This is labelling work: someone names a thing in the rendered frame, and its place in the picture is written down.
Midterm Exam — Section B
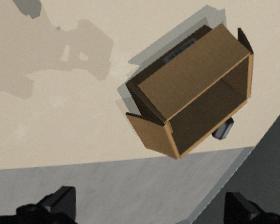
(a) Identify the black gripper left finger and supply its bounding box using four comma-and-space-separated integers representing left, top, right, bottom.
0, 186, 78, 224

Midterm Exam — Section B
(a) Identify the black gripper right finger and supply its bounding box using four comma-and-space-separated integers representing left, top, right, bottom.
224, 192, 280, 224

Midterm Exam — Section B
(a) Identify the brown cardboard box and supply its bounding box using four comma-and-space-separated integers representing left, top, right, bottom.
125, 23, 254, 160

